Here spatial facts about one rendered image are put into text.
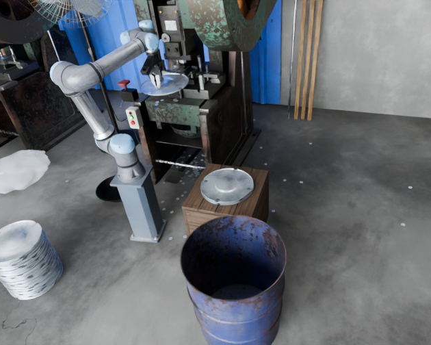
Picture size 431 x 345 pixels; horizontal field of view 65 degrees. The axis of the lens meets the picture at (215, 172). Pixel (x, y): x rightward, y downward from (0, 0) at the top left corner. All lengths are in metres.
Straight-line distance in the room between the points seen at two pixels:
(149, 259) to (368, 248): 1.24
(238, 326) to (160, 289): 0.63
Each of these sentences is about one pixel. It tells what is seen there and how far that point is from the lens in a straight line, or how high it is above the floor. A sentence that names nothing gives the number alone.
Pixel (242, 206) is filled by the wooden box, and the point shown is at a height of 0.35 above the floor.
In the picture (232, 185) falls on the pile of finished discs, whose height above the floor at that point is 0.38.
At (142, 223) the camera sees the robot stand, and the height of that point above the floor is 0.15.
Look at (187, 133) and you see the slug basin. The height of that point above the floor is 0.38.
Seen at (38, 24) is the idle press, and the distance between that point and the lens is 3.17.
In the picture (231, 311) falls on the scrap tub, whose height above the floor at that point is 0.40.
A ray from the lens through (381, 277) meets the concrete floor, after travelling 1.98.
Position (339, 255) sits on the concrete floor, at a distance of 2.02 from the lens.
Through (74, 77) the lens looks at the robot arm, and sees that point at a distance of 1.62.
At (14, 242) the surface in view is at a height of 0.31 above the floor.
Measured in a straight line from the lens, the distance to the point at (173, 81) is 2.08.
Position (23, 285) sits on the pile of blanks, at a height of 0.12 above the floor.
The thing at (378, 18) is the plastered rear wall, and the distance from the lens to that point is 3.13.
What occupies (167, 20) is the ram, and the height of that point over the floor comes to 1.09.
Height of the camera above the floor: 1.53
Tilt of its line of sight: 37 degrees down
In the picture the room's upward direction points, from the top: 7 degrees counter-clockwise
